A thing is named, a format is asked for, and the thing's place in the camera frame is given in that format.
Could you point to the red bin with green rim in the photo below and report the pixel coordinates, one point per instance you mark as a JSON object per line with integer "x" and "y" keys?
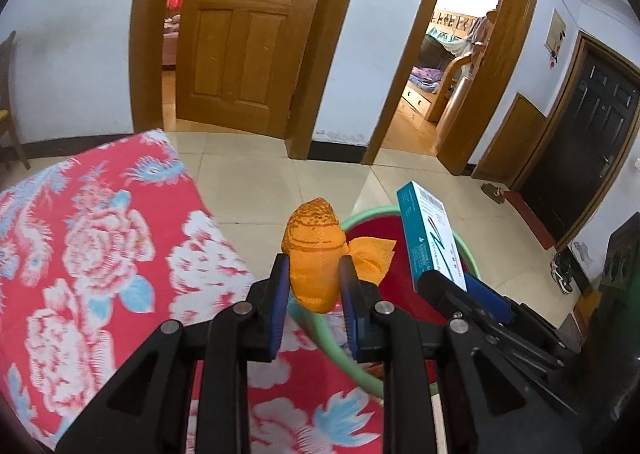
{"x": 395, "y": 284}

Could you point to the wooden front door frame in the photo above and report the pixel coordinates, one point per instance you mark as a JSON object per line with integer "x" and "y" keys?
{"x": 560, "y": 104}

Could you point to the white and teal box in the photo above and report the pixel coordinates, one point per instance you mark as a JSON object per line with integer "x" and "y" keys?
{"x": 430, "y": 229}

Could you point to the grey hanging cloth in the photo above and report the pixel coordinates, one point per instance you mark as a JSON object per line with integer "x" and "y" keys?
{"x": 481, "y": 29}

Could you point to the orange mesh cloth bundle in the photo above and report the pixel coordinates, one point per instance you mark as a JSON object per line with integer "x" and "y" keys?
{"x": 315, "y": 254}

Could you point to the small wooden chair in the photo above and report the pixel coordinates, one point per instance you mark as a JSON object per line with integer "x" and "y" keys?
{"x": 7, "y": 64}

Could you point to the dark front door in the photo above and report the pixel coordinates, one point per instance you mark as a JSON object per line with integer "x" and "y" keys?
{"x": 585, "y": 134}

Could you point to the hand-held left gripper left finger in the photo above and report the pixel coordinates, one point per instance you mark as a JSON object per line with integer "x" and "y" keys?
{"x": 279, "y": 309}

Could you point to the pink bed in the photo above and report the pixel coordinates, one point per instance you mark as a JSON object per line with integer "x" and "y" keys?
{"x": 171, "y": 44}

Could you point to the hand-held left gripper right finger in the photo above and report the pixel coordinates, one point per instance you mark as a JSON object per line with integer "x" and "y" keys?
{"x": 350, "y": 309}

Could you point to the red floral tablecloth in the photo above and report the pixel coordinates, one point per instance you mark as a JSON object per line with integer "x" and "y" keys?
{"x": 100, "y": 234}

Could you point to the wooden bunk bed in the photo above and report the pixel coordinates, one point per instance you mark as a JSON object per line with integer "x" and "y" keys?
{"x": 450, "y": 79}

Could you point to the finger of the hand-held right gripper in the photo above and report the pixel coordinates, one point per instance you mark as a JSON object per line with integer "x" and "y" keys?
{"x": 492, "y": 301}
{"x": 450, "y": 299}

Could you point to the yellow seat cushion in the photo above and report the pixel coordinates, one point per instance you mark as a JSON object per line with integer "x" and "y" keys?
{"x": 3, "y": 116}

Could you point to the wooden door frame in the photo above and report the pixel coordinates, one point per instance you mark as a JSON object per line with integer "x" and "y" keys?
{"x": 560, "y": 104}
{"x": 145, "y": 34}
{"x": 500, "y": 84}

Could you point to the dark cabinet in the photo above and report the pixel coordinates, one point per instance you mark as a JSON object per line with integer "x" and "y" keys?
{"x": 622, "y": 274}

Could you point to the black and white sneakers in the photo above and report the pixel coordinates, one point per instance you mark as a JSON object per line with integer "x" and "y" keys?
{"x": 562, "y": 274}

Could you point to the purple blanket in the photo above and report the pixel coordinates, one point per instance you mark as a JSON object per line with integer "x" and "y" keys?
{"x": 425, "y": 78}

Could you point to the small wooden panel door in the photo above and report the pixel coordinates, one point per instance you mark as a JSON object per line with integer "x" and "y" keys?
{"x": 515, "y": 139}

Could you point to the red doormat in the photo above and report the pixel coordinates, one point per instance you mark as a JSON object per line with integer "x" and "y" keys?
{"x": 530, "y": 216}

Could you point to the open wooden door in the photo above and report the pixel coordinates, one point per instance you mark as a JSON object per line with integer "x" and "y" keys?
{"x": 250, "y": 59}

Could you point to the brown slippers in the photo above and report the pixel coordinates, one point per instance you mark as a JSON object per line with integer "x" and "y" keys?
{"x": 492, "y": 193}

